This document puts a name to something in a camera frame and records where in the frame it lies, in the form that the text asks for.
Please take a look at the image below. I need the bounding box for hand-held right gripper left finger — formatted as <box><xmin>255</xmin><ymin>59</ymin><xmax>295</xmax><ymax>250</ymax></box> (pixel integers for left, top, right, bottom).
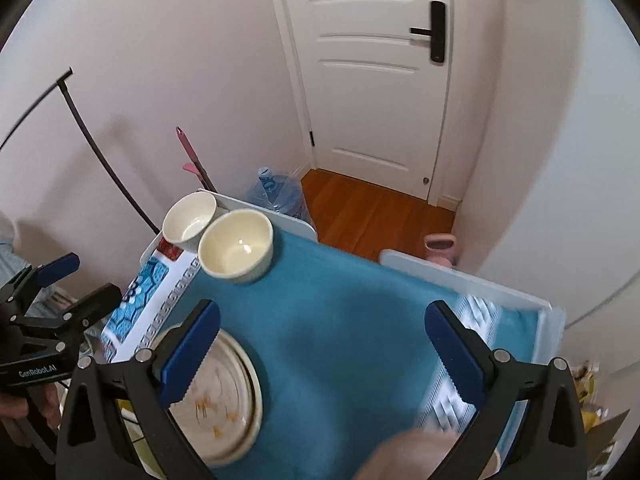
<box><xmin>55</xmin><ymin>300</ymin><xmax>222</xmax><ymax>480</ymax></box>

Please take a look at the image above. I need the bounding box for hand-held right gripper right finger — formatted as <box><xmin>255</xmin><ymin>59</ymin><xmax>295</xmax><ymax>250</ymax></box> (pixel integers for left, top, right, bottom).
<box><xmin>425</xmin><ymin>301</ymin><xmax>588</xmax><ymax>480</ymax></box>

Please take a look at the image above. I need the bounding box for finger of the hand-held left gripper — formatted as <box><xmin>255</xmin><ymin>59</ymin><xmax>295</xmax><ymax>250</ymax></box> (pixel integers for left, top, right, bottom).
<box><xmin>0</xmin><ymin>253</ymin><xmax>81</xmax><ymax>306</ymax></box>
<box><xmin>10</xmin><ymin>284</ymin><xmax>122</xmax><ymax>356</ymax></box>

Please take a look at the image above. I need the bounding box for yellow bear print plate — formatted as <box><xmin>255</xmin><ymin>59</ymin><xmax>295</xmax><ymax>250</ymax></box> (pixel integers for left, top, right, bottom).
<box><xmin>147</xmin><ymin>324</ymin><xmax>264</xmax><ymax>468</ymax></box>

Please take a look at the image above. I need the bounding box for pink bowl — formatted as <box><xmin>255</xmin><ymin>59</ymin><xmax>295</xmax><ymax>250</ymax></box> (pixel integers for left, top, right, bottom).
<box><xmin>357</xmin><ymin>427</ymin><xmax>501</xmax><ymax>480</ymax></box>

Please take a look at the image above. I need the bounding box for person's left hand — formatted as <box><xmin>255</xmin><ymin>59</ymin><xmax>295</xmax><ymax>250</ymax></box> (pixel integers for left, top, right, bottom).
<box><xmin>0</xmin><ymin>382</ymin><xmax>62</xmax><ymax>446</ymax></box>

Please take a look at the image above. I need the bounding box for white plastic table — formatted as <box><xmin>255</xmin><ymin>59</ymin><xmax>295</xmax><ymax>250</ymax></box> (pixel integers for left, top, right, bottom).
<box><xmin>115</xmin><ymin>187</ymin><xmax>568</xmax><ymax>480</ymax></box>

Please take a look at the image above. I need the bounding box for cream bowl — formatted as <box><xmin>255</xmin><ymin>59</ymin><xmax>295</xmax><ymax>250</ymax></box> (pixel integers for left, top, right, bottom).
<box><xmin>198</xmin><ymin>209</ymin><xmax>275</xmax><ymax>284</ymax></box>

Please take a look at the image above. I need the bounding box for white bowl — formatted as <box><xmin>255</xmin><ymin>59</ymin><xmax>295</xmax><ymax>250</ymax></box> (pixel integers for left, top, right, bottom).
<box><xmin>162</xmin><ymin>191</ymin><xmax>218</xmax><ymax>253</ymax></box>

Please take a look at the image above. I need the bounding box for teal patterned table cloth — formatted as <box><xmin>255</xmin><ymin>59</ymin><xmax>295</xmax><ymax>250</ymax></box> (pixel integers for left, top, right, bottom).
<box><xmin>100</xmin><ymin>232</ymin><xmax>543</xmax><ymax>480</ymax></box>

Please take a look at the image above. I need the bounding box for yellow bag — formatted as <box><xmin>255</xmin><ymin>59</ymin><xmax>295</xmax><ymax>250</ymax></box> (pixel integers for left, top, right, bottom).
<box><xmin>570</xmin><ymin>360</ymin><xmax>601</xmax><ymax>411</ymax></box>

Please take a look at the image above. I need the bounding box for black clothes rack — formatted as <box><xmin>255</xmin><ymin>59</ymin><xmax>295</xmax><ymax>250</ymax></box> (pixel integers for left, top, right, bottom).
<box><xmin>0</xmin><ymin>67</ymin><xmax>161</xmax><ymax>236</ymax></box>

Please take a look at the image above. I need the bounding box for pink broom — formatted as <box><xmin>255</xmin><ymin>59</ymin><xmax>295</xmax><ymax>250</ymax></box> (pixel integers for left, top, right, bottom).
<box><xmin>175</xmin><ymin>126</ymin><xmax>218</xmax><ymax>193</ymax></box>

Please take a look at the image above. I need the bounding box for blue water jug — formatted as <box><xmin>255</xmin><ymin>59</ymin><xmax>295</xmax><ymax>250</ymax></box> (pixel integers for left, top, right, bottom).
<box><xmin>247</xmin><ymin>166</ymin><xmax>313</xmax><ymax>226</ymax></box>

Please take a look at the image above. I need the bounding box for white wardrobe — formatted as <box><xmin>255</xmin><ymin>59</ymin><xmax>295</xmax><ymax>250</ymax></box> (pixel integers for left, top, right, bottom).
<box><xmin>452</xmin><ymin>0</ymin><xmax>640</xmax><ymax>381</ymax></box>

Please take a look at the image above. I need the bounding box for white door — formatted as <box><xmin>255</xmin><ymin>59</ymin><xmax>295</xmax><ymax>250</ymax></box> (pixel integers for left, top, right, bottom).
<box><xmin>265</xmin><ymin>0</ymin><xmax>496</xmax><ymax>208</ymax></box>

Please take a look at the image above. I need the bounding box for black door lock handle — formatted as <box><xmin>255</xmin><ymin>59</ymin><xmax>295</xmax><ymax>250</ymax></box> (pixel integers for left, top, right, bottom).
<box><xmin>410</xmin><ymin>1</ymin><xmax>447</xmax><ymax>64</ymax></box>

